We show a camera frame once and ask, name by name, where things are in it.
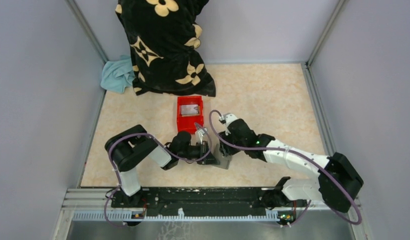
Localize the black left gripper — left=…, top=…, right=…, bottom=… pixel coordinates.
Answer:
left=178, top=140, right=220, bottom=165

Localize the grey card holder wallet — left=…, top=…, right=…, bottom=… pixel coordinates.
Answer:
left=212, top=143, right=232, bottom=170

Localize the red plastic bin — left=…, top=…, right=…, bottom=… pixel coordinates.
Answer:
left=176, top=95, right=204, bottom=134

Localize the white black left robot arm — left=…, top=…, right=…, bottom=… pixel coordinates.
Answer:
left=104, top=124, right=220, bottom=207

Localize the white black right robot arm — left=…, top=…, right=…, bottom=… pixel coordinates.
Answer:
left=218, top=113, right=364, bottom=213

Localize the silver credit card in bin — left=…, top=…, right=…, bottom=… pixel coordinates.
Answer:
left=180, top=104, right=201, bottom=117

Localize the black floral blanket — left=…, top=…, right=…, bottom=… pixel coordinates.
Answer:
left=115, top=0, right=216, bottom=97

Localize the light blue cloth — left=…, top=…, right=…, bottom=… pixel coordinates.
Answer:
left=100, top=55, right=134, bottom=94

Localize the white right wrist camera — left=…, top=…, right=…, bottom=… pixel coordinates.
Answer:
left=219, top=113, right=238, bottom=135

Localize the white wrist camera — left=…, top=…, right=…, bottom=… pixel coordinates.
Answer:
left=195, top=127, right=209, bottom=145
left=219, top=113, right=238, bottom=135

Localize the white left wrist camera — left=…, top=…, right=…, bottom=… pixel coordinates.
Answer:
left=195, top=127, right=209, bottom=145

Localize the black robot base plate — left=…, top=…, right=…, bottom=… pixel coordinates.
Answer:
left=110, top=186, right=308, bottom=220

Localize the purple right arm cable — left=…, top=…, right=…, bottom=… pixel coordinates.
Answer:
left=208, top=109, right=363, bottom=227

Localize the grey slotted cable duct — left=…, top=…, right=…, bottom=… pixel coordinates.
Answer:
left=72, top=208, right=281, bottom=222

